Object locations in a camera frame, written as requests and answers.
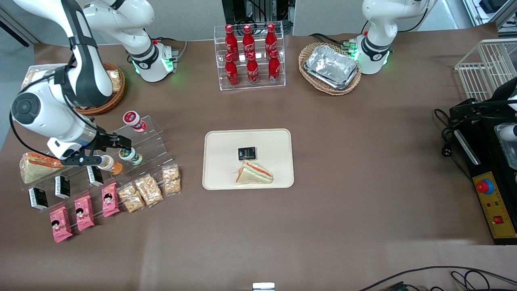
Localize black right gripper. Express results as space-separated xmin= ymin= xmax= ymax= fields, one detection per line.
xmin=82 ymin=133 xmax=132 ymax=158

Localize green gum bottle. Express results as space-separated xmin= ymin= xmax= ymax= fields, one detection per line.
xmin=119 ymin=147 xmax=143 ymax=166

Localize red gum bottle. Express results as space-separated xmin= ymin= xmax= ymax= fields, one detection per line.
xmin=123 ymin=111 xmax=147 ymax=132

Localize orange gum bottle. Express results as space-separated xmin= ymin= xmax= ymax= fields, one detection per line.
xmin=99 ymin=155 xmax=123 ymax=175

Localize black gum box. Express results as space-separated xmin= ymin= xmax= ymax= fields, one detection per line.
xmin=54 ymin=175 xmax=71 ymax=199
xmin=86 ymin=165 xmax=105 ymax=187
xmin=28 ymin=188 xmax=49 ymax=211

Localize white plastic snack tray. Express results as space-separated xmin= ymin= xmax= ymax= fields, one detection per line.
xmin=20 ymin=63 xmax=68 ymax=92

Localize beige serving tray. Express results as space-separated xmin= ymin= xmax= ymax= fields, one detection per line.
xmin=202 ymin=129 xmax=295 ymax=190

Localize foil tray in machine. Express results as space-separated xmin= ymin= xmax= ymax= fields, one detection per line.
xmin=494 ymin=123 xmax=517 ymax=171

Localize brown wicker basket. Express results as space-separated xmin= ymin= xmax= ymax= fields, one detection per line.
xmin=76 ymin=62 xmax=126 ymax=116

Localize clear nut snack bag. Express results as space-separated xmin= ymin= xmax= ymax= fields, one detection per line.
xmin=162 ymin=164 xmax=181 ymax=196
xmin=22 ymin=69 xmax=42 ymax=90
xmin=118 ymin=182 xmax=145 ymax=213
xmin=134 ymin=173 xmax=164 ymax=207

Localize clear acrylic stepped stand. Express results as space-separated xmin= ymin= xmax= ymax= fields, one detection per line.
xmin=19 ymin=115 xmax=175 ymax=211

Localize pink snack pack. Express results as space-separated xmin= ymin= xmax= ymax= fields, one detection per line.
xmin=49 ymin=206 xmax=74 ymax=243
xmin=101 ymin=182 xmax=121 ymax=218
xmin=74 ymin=194 xmax=95 ymax=232

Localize snack pack in wrapper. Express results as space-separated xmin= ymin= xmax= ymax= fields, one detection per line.
xmin=106 ymin=69 xmax=122 ymax=93

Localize wrapped triangle sandwich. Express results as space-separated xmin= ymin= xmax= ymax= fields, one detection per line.
xmin=20 ymin=152 xmax=65 ymax=184
xmin=235 ymin=160 xmax=274 ymax=185

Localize red cola bottle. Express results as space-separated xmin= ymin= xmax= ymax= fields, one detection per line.
xmin=242 ymin=24 xmax=256 ymax=57
xmin=224 ymin=24 xmax=240 ymax=61
xmin=268 ymin=49 xmax=282 ymax=84
xmin=265 ymin=23 xmax=279 ymax=56
xmin=225 ymin=53 xmax=240 ymax=88
xmin=246 ymin=51 xmax=260 ymax=86

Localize clear acrylic bottle rack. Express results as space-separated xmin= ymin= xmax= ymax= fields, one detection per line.
xmin=214 ymin=21 xmax=286 ymax=91

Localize black equipment rack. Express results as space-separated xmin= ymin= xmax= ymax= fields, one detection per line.
xmin=221 ymin=0 xmax=292 ymax=35

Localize light wicker basket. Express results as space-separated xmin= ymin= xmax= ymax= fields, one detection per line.
xmin=298 ymin=42 xmax=363 ymax=96

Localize stacked foil trays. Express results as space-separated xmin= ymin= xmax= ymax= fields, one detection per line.
xmin=303 ymin=44 xmax=360 ymax=91

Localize black sealing machine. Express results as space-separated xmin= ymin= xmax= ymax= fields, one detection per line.
xmin=448 ymin=98 xmax=517 ymax=246

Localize red emergency stop button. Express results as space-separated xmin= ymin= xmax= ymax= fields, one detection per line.
xmin=475 ymin=177 xmax=495 ymax=195

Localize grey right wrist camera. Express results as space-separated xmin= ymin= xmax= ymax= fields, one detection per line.
xmin=61 ymin=155 xmax=110 ymax=167

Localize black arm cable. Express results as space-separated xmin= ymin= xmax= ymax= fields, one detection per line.
xmin=9 ymin=57 xmax=99 ymax=162

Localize black base cables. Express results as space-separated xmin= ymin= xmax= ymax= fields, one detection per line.
xmin=309 ymin=20 xmax=369 ymax=51

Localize black power cable with plug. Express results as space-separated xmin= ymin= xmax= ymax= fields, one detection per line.
xmin=433 ymin=108 xmax=477 ymax=181

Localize long black floor cable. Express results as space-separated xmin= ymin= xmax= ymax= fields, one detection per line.
xmin=357 ymin=266 xmax=517 ymax=291

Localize white wire basket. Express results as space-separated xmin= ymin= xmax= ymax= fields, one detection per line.
xmin=454 ymin=38 xmax=517 ymax=102

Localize coiled black cable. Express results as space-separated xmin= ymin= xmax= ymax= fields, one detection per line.
xmin=450 ymin=270 xmax=492 ymax=291

